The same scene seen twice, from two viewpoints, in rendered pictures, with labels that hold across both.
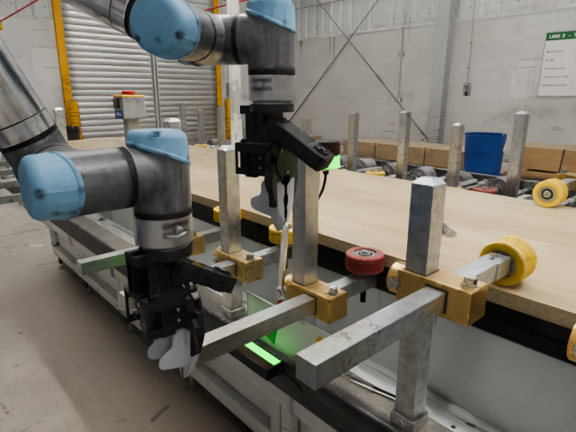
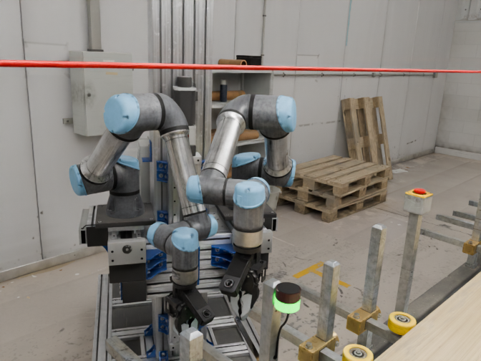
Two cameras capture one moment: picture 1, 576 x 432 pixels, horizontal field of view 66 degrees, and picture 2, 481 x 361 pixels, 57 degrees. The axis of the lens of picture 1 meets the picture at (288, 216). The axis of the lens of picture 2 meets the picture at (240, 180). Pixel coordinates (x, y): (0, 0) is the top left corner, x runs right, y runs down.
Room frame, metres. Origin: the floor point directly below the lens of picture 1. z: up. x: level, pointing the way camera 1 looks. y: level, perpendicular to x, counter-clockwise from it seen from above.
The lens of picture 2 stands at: (0.67, -1.00, 1.66)
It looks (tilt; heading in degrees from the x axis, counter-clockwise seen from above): 16 degrees down; 88
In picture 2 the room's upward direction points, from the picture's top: 2 degrees clockwise
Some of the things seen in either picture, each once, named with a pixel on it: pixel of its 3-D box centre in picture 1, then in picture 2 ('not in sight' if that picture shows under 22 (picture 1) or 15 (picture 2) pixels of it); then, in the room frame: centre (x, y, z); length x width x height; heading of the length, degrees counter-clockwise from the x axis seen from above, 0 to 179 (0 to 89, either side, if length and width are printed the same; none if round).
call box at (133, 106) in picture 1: (129, 108); (417, 203); (1.37, 0.48, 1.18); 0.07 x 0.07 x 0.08; 42
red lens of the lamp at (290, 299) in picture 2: (324, 147); (288, 292); (0.83, -0.07, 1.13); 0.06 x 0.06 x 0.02
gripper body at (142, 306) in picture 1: (164, 286); (183, 297); (0.57, 0.17, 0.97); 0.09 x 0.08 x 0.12; 132
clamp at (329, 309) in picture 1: (313, 296); not in sight; (0.79, -0.05, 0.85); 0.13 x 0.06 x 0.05; 42
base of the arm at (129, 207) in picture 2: not in sight; (124, 200); (0.28, 0.69, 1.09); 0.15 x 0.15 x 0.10
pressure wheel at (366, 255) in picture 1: (363, 276); not in sight; (0.86, -0.16, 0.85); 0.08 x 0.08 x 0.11
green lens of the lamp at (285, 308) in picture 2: (323, 160); (287, 301); (0.83, -0.07, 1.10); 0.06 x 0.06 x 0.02
